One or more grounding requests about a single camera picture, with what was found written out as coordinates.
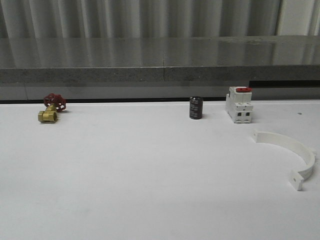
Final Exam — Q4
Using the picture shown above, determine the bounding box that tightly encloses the brass valve red handwheel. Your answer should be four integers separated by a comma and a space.
38, 93, 66, 123

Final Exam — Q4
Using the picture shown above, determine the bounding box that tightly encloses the black cylindrical capacitor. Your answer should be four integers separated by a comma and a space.
189, 96, 203, 120

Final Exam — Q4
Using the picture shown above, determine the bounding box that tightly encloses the white half pipe clamp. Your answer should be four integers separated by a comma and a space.
253, 130, 316, 191

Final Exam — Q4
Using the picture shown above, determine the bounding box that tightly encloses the white circuit breaker red switch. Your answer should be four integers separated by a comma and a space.
225, 86, 253, 124

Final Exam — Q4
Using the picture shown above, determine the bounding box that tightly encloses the grey stone counter ledge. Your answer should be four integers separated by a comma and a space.
0, 35, 320, 84

